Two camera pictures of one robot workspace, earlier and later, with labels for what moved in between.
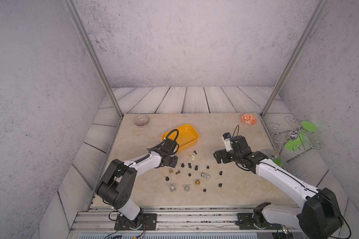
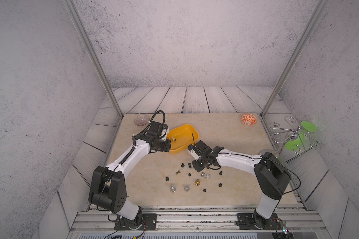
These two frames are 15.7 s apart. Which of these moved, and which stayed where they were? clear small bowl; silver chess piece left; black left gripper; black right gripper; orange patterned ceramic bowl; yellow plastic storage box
Moved: black right gripper; black left gripper
Stayed: silver chess piece left; orange patterned ceramic bowl; yellow plastic storage box; clear small bowl
